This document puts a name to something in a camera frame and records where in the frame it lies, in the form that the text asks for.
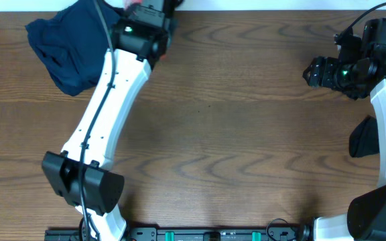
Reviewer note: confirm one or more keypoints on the black t-shirt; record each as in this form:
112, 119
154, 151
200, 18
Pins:
364, 140

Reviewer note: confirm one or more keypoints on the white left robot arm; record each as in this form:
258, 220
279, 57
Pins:
81, 172

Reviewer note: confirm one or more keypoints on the navy blue folded shirt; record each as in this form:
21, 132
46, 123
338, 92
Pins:
71, 45

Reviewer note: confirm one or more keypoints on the red printed t-shirt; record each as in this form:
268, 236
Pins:
131, 5

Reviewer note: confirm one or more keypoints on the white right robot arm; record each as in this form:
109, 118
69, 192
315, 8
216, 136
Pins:
366, 215

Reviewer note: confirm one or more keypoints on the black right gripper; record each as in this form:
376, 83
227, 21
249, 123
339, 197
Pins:
323, 70

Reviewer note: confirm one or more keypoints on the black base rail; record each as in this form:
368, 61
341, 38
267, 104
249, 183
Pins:
153, 234

